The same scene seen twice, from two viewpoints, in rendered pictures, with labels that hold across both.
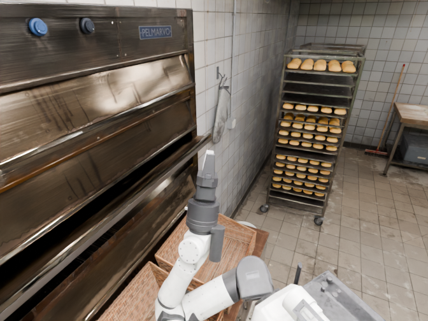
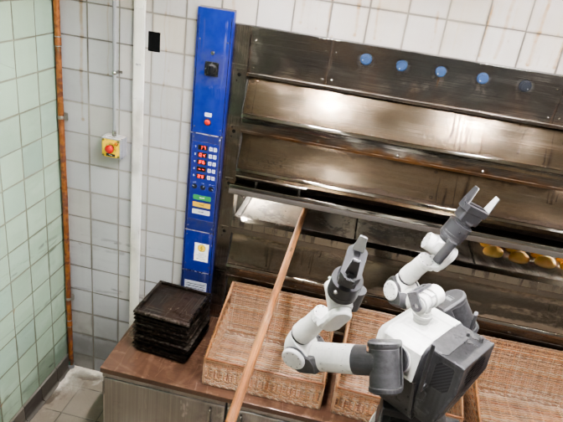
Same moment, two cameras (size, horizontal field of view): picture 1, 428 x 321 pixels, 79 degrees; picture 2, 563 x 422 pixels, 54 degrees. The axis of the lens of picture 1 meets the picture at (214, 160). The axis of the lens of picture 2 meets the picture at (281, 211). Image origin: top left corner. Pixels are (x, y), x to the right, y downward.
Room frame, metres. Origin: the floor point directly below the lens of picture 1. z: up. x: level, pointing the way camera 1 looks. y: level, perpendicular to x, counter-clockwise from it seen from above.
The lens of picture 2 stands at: (-0.58, -1.47, 2.40)
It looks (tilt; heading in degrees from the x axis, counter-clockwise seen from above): 25 degrees down; 72
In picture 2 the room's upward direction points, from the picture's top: 8 degrees clockwise
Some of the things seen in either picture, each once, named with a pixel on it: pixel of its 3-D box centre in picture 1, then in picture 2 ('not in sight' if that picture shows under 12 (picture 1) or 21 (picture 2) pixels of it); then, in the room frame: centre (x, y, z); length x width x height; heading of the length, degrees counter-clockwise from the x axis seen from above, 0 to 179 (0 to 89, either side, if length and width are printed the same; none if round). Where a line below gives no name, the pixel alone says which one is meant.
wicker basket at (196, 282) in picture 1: (210, 249); (530, 399); (1.21, 0.02, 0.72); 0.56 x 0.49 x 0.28; 156
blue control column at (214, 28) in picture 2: not in sight; (245, 171); (0.20, 1.82, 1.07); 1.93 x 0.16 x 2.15; 65
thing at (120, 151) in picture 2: not in sight; (114, 146); (-0.62, 1.13, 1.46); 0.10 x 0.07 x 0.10; 155
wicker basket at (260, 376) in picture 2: not in sight; (273, 341); (0.12, 0.54, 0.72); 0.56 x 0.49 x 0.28; 156
